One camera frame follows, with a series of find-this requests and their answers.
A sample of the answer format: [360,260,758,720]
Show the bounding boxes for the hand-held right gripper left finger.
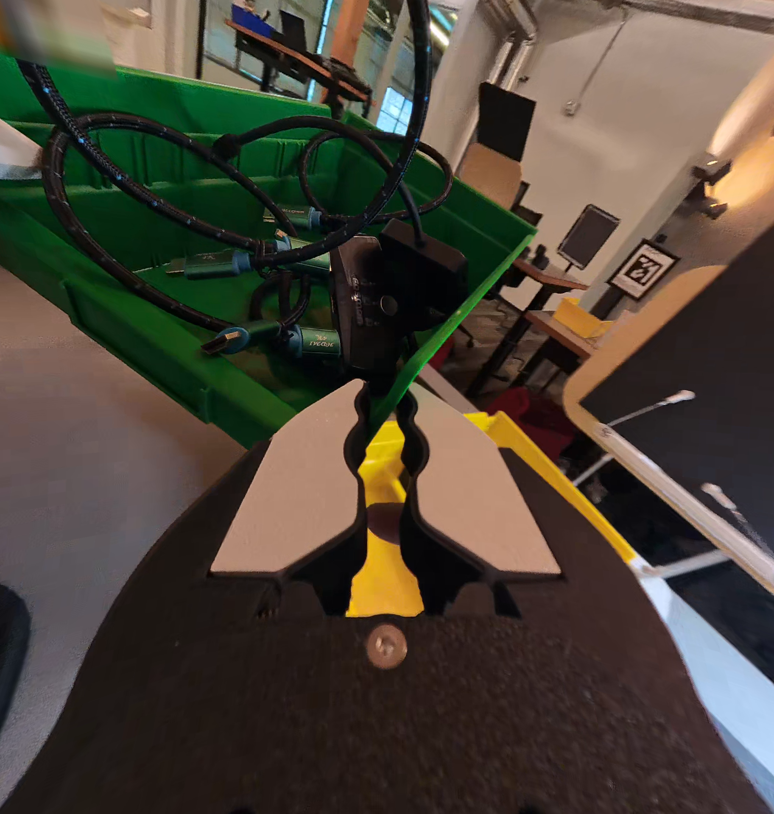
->
[209,378,369,581]

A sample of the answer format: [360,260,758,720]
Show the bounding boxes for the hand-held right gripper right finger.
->
[400,395,563,581]

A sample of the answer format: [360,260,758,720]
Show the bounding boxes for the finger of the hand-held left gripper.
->
[0,109,44,179]

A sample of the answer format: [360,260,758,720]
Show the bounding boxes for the yellow plastic bin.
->
[346,410,642,620]

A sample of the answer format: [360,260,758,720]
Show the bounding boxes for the green plastic bin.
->
[0,45,540,449]

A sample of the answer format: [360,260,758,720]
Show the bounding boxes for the black HDMI cable green plug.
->
[44,112,349,360]
[215,117,455,236]
[18,0,435,287]

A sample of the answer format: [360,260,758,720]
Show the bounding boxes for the red chair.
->
[483,386,573,459]

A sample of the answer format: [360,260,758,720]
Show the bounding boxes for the white tipped pin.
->
[701,482,774,563]
[610,390,697,428]

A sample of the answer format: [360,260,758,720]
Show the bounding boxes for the black panel with wooden rim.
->
[563,210,774,611]
[457,83,538,211]

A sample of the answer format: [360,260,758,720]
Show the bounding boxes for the white square marker tag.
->
[610,240,680,301]

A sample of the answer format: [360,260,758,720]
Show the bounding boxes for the wooden office desk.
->
[228,7,375,113]

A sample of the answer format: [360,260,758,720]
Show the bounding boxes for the dark framed wall screen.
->
[556,204,622,270]

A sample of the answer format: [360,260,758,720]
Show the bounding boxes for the wall lamp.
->
[690,151,734,220]

